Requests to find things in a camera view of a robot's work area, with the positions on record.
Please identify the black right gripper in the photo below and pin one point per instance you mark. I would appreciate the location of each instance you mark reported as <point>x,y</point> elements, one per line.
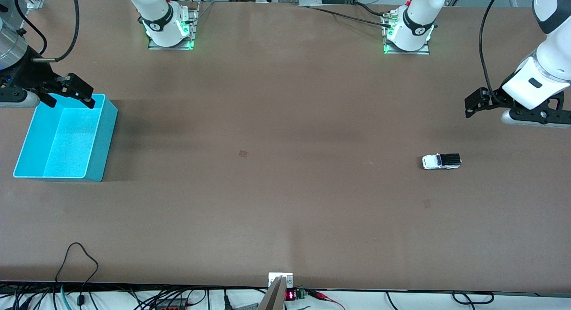
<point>27,76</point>

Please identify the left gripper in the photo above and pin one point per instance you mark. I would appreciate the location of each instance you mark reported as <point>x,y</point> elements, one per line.
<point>498,97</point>

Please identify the white jeep toy black roof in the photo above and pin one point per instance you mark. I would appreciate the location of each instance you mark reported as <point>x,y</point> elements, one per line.
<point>435,162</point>

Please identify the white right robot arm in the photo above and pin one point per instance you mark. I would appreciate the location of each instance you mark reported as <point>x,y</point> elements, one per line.
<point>158,20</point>

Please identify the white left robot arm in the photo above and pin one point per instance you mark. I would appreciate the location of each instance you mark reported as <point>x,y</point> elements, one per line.
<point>415,24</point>

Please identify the cyan plastic storage bin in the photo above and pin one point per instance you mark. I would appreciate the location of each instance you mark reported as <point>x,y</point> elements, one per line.
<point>67,140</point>

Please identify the power strip with orange switches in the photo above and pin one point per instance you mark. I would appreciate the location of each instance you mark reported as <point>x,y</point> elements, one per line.
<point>171,306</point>

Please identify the red and black clip lead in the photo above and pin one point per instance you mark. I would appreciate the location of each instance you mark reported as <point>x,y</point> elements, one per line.
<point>323,295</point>

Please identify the red digit display module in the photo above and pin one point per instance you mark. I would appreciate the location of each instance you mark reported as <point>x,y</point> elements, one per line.
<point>292,295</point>

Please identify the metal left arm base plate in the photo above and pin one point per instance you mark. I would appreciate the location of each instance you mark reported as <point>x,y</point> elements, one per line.
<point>424,50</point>

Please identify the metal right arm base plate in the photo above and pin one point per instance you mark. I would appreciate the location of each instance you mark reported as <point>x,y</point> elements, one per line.
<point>192,29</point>

